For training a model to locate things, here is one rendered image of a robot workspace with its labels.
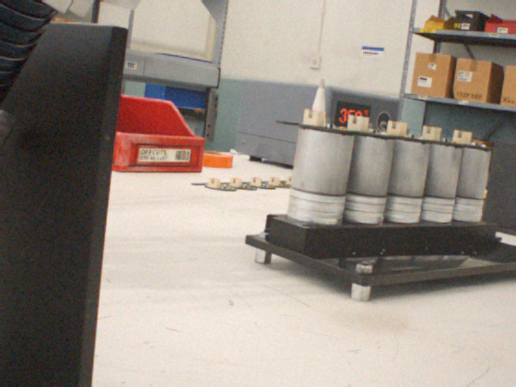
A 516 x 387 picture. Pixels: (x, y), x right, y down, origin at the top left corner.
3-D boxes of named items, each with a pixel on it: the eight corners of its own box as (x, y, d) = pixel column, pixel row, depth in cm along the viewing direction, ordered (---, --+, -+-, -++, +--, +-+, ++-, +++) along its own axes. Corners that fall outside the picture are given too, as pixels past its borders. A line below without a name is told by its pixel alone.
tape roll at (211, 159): (165, 160, 72) (166, 148, 72) (186, 158, 78) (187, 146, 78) (222, 170, 71) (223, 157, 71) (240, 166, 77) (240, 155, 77)
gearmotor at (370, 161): (390, 243, 34) (406, 134, 33) (355, 245, 32) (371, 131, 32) (352, 232, 36) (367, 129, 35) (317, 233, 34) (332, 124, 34)
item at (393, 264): (450, 247, 43) (452, 228, 43) (558, 277, 37) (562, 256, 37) (240, 258, 32) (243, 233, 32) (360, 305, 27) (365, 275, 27)
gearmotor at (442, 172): (457, 240, 38) (473, 144, 37) (429, 241, 36) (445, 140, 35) (420, 230, 40) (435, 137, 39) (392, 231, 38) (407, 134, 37)
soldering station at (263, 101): (391, 181, 83) (403, 98, 82) (317, 177, 76) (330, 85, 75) (303, 162, 95) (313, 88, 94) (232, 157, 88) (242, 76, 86)
